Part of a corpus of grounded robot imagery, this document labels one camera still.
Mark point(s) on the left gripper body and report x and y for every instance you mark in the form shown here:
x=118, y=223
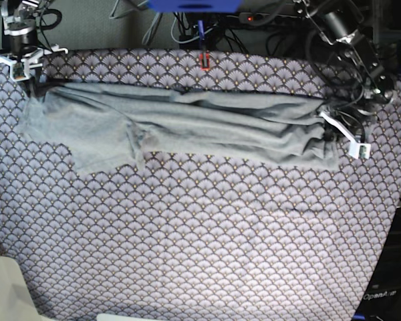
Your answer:
x=357, y=119

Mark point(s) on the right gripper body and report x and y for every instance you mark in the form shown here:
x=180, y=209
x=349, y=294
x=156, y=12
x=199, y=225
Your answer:
x=23, y=44

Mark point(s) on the light grey T-shirt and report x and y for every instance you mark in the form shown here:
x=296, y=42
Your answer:
x=108, y=125

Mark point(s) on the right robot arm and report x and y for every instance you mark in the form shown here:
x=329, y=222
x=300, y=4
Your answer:
x=23, y=23

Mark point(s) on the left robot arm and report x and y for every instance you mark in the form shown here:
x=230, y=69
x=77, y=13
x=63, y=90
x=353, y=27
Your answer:
x=338, y=24

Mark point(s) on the red table clamp centre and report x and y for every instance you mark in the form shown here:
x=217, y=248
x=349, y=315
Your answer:
x=204, y=61

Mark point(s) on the fan-patterned purple table cloth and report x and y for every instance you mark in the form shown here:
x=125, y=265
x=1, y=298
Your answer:
x=195, y=237

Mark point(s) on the black OpenArm box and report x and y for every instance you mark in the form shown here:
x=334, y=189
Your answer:
x=382, y=299

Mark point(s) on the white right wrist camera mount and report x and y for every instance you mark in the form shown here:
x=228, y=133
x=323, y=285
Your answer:
x=20, y=69

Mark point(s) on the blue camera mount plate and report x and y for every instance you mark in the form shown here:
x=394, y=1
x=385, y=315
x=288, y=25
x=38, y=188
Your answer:
x=194, y=6

